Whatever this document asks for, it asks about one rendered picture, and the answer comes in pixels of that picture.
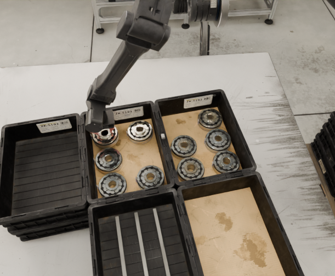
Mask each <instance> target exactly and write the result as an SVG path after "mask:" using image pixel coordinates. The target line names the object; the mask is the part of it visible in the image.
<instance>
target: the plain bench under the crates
mask: <svg viewBox="0 0 335 276"><path fill-rule="evenodd" d="M109 62H110V61H100V62H82V63H71V64H53V65H34V66H16V67H0V134H1V128H2V127H3V126H4V125H6V124H13V123H18V122H25V121H29V120H35V119H42V118H48V117H55V116H61V115H65V114H72V113H78V114H79V115H81V113H82V112H84V111H88V107H87V105H86V99H87V92H88V89H89V87H90V85H91V84H92V83H93V81H94V80H95V78H97V76H98V75H100V74H102V73H103V71H104V70H105V69H106V67H107V65H108V64H109ZM216 89H222V90H224V92H225V95H226V97H227V99H228V101H229V104H230V106H231V108H232V110H233V113H234V115H235V117H236V119H237V122H238V124H239V126H240V129H241V131H242V133H243V135H244V138H245V140H246V142H247V144H248V147H249V150H250V152H251V154H252V156H253V159H254V161H255V163H256V165H257V169H256V171H257V172H259V173H260V174H261V177H262V179H263V181H264V183H265V186H266V188H267V190H268V192H269V195H270V198H271V200H272V202H273V204H274V207H275V209H276V211H277V213H278V216H279V218H280V220H281V222H282V225H283V227H284V229H285V232H286V234H287V236H288V238H289V241H290V243H291V245H292V248H293V250H294V252H295V255H296V257H297V259H298V262H299V264H300V266H301V268H302V271H303V273H304V275H305V276H335V216H334V214H333V211H332V209H331V206H330V204H329V202H328V199H327V197H326V194H325V191H324V189H323V186H322V184H321V181H320V179H319V176H318V174H317V172H316V169H315V167H314V164H313V161H312V160H311V157H310V154H309V152H308V149H307V147H306V144H305V142H304V139H303V137H302V134H301V132H300V130H299V127H298V124H297V122H296V119H295V117H294V114H293V112H292V109H291V107H290V105H289V102H288V100H287V97H286V94H285V92H284V89H283V87H282V84H281V82H280V79H279V77H278V75H277V72H276V70H275V67H274V64H273V62H272V59H271V57H270V54H269V53H268V52H258V53H239V54H221V55H202V56H184V57H166V58H155V59H138V60H137V61H136V63H135V64H134V65H133V67H132V68H131V69H130V70H129V72H128V73H127V74H126V76H125V77H124V78H123V79H122V81H121V82H120V84H119V85H118V86H117V88H116V98H115V100H114V102H113V103H111V104H110V106H109V105H106V108H108V107H114V106H120V105H127V104H133V103H137V102H144V101H153V102H155V101H156V100H157V99H163V98H167V97H174V96H180V95H186V94H193V93H199V92H203V91H210V90H216ZM0 276H93V269H92V255H91V247H90V234H89V228H85V229H80V230H77V231H72V232H67V233H62V234H57V235H52V236H48V237H44V238H39V239H34V240H29V241H21V240H20V237H17V236H15V235H11V234H10V233H9V232H8V231H7V228H4V227H3V226H2V225H0Z"/></svg>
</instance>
